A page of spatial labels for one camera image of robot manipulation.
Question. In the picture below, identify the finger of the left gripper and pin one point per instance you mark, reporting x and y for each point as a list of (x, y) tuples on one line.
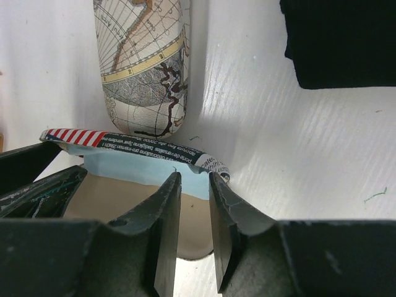
[(22, 166), (45, 198)]

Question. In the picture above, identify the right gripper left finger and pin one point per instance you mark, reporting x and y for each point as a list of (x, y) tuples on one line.
[(132, 255)]

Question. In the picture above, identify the flag print glasses case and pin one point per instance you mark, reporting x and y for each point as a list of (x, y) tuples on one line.
[(105, 199)]

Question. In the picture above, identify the map print glasses case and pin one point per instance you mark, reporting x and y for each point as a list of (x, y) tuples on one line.
[(143, 51)]

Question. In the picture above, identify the black folded cloth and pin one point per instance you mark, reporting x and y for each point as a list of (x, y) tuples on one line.
[(341, 44)]

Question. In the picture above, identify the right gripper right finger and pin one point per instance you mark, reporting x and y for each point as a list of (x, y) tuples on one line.
[(256, 255)]

